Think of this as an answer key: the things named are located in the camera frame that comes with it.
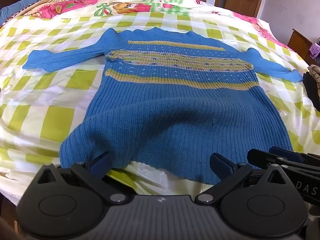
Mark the blue pillow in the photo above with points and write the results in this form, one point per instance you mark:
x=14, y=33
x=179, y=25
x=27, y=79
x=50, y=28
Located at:
x=20, y=8

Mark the blue striped knit sweater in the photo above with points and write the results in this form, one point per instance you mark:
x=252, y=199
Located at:
x=175, y=120

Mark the purple cloth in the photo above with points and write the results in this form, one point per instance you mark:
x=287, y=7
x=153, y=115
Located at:
x=315, y=50

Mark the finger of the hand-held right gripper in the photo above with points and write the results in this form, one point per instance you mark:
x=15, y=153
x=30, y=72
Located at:
x=262, y=156
x=287, y=153

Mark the black cloth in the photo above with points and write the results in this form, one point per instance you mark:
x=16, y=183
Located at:
x=308, y=87

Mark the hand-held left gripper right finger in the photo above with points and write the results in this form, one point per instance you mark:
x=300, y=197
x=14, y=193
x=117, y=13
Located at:
x=220, y=162

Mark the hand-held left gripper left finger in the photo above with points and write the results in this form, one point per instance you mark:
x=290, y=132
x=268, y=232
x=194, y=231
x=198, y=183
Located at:
x=100, y=161

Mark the wooden nightstand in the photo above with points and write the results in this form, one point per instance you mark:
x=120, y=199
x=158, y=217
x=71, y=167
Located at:
x=298, y=45

